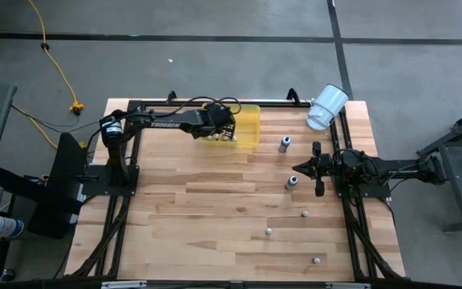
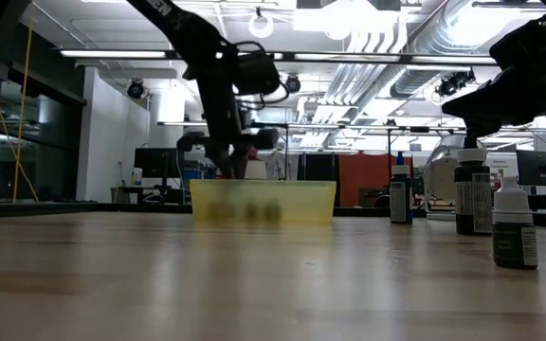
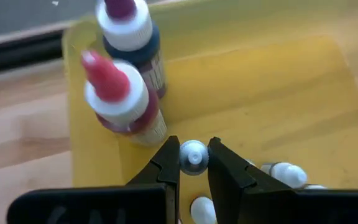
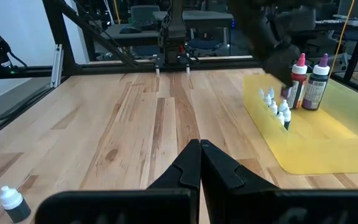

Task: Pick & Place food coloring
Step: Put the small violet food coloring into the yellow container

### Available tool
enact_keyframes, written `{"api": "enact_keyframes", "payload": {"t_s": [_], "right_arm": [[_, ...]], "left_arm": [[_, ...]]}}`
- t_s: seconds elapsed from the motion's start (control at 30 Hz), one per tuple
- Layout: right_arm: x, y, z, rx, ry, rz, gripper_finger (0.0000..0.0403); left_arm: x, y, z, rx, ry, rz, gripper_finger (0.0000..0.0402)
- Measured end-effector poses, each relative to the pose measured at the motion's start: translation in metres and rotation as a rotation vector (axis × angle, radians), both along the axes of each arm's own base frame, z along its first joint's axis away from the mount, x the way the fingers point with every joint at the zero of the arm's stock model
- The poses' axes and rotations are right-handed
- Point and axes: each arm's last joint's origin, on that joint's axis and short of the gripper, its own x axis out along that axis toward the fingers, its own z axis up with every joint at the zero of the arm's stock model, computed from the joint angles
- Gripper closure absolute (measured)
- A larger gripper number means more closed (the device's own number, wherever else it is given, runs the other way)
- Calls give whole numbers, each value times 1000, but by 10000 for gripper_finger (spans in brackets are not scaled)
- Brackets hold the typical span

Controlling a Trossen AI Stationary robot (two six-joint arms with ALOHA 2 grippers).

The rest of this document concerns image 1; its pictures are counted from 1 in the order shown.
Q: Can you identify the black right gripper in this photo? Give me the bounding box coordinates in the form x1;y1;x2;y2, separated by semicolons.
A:
293;140;338;197

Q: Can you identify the yellow translucent plastic bin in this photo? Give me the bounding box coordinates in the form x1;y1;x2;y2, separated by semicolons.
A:
198;104;261;149

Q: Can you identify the black metal cart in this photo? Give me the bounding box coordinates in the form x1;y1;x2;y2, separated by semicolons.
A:
416;103;462;234

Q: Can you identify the black covered equipment stand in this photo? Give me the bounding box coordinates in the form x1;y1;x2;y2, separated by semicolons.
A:
0;132;88;241

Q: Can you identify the white and blue canister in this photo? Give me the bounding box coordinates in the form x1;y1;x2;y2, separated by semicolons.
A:
0;215;25;239

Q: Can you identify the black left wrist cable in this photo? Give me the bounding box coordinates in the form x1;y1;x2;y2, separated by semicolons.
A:
166;95;243;118

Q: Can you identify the black aluminium table frame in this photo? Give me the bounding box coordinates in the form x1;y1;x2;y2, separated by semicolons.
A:
64;90;407;289

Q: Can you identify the yellow extension cable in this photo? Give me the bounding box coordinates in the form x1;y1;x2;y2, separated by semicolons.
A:
26;0;86;149

